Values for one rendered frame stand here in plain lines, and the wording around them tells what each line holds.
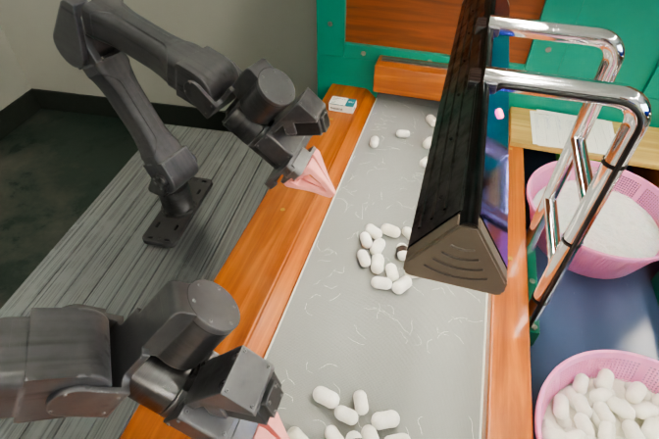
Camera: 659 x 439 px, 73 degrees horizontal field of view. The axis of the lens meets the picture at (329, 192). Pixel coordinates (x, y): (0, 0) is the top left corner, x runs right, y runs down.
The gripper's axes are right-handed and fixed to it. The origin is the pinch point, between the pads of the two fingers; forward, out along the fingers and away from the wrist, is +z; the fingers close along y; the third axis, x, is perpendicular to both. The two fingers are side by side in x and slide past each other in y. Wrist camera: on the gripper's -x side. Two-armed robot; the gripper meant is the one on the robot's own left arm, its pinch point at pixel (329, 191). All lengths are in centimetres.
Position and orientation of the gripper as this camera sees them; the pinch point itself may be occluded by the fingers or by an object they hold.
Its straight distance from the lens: 72.5
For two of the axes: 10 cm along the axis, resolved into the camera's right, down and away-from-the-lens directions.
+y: 2.9, -6.5, 7.1
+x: -6.2, 4.3, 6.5
